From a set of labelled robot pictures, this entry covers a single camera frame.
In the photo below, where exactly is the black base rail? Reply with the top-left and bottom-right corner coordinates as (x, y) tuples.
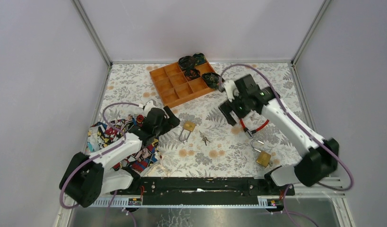
(117, 177), (295, 206)

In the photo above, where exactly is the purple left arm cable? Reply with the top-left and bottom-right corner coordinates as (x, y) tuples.
(59, 102), (144, 227)

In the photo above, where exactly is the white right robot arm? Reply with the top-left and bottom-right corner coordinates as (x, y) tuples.
(219, 74), (339, 195)

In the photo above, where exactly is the red cable lock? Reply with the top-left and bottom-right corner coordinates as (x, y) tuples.
(239, 117), (270, 140)

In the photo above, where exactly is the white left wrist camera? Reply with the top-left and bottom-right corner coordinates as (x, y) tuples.
(140, 99), (165, 117)

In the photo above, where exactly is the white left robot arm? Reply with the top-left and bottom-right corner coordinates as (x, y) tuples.
(59, 105), (181, 209)

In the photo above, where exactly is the dark green rolled sock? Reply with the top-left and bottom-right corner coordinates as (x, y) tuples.
(192, 52), (207, 66)

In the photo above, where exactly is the small brass key bunch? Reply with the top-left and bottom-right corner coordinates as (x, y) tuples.
(199, 131), (210, 146)

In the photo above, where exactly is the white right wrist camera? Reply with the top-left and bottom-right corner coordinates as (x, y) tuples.
(219, 79), (239, 102)

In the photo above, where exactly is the colourful comic print cloth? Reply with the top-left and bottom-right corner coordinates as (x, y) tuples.
(87, 114), (163, 175)

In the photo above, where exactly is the dark rolled sock middle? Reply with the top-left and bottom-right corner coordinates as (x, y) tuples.
(184, 69), (201, 81)

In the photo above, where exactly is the brass padlock with long shackle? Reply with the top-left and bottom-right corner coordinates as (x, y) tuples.
(178, 121), (196, 143)

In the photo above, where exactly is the orange compartment tray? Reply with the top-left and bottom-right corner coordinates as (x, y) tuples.
(149, 61), (216, 108)

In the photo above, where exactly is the dark rolled sock right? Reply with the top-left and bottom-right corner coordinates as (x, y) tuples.
(201, 72), (220, 90)

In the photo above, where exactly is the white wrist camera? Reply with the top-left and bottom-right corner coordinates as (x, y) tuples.
(140, 99), (165, 117)
(219, 79), (239, 102)

